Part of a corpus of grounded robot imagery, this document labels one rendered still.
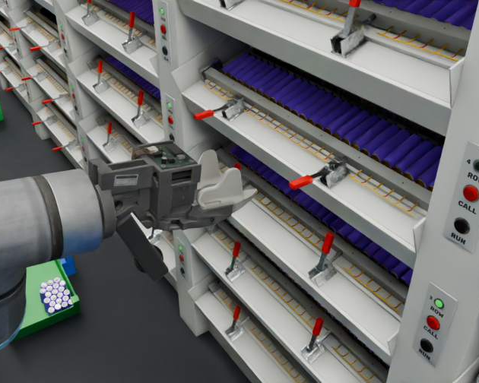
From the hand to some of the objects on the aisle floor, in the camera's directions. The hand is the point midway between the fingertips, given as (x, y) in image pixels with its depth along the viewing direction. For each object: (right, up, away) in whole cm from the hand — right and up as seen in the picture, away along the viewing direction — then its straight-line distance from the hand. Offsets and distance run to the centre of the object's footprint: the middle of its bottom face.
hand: (239, 191), depth 70 cm
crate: (-63, -28, +88) cm, 111 cm away
